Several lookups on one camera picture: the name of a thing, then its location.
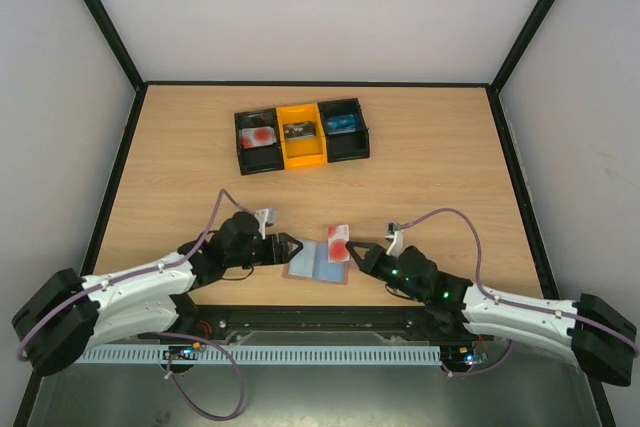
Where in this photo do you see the white red card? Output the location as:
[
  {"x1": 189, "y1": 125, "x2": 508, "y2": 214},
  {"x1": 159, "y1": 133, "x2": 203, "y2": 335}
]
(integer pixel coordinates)
[
  {"x1": 240, "y1": 126, "x2": 277, "y2": 149},
  {"x1": 328, "y1": 224, "x2": 350, "y2": 263}
]

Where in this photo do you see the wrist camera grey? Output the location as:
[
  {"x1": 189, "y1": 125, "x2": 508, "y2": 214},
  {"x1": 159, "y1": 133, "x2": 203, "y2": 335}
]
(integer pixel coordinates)
[
  {"x1": 254, "y1": 207, "x2": 278, "y2": 239},
  {"x1": 385, "y1": 222, "x2": 405, "y2": 257}
]

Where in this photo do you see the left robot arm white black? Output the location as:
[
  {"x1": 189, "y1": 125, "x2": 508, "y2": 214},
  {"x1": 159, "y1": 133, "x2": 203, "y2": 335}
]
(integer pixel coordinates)
[{"x1": 11, "y1": 212, "x2": 303, "y2": 377}]

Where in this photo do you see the yellow middle bin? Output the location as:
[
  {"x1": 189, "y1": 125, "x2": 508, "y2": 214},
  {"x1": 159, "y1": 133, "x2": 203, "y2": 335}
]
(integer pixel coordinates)
[{"x1": 276, "y1": 103, "x2": 328, "y2": 170}]

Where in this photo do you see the right black bin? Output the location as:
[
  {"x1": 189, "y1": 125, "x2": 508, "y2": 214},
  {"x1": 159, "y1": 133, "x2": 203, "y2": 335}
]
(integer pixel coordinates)
[{"x1": 318, "y1": 98, "x2": 370, "y2": 163}]

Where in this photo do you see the left black bin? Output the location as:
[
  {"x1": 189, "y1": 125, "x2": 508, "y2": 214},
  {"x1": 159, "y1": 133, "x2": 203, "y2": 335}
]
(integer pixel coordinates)
[{"x1": 234, "y1": 108, "x2": 284, "y2": 175}]

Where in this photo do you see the light blue slotted cable duct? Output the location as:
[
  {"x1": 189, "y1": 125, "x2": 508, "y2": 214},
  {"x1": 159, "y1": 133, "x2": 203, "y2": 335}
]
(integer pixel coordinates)
[{"x1": 77, "y1": 344, "x2": 441, "y2": 366}]

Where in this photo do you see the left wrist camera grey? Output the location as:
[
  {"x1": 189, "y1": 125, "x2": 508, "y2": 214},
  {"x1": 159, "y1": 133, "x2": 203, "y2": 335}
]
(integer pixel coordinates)
[{"x1": 254, "y1": 207, "x2": 278, "y2": 239}]

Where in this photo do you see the black enclosure frame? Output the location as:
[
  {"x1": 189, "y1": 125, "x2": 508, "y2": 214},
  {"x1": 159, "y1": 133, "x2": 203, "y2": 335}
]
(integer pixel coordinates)
[{"x1": 12, "y1": 0, "x2": 617, "y2": 427}]

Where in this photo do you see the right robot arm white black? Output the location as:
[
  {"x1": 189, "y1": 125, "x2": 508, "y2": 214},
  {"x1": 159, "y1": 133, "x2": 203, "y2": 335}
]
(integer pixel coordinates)
[{"x1": 346, "y1": 241, "x2": 639, "y2": 387}]

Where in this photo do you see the black bin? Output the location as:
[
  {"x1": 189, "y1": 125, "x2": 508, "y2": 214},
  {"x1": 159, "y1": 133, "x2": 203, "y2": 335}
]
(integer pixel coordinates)
[
  {"x1": 318, "y1": 98, "x2": 370, "y2": 163},
  {"x1": 234, "y1": 108, "x2": 284, "y2": 175}
]

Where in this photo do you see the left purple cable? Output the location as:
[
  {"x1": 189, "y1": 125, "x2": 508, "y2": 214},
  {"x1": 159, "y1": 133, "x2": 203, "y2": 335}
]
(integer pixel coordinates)
[{"x1": 17, "y1": 189, "x2": 249, "y2": 420}]

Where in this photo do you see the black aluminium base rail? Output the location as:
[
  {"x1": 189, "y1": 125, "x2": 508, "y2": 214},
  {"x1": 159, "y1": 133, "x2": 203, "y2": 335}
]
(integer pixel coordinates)
[{"x1": 134, "y1": 304, "x2": 581, "y2": 346}]

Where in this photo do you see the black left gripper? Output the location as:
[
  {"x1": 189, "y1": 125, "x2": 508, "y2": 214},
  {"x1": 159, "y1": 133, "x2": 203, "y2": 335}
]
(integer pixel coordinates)
[{"x1": 226, "y1": 233, "x2": 304, "y2": 269}]

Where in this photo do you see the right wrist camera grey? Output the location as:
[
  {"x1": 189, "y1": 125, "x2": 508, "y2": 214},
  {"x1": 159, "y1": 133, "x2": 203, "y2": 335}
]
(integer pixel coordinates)
[{"x1": 385, "y1": 222, "x2": 405, "y2": 257}]

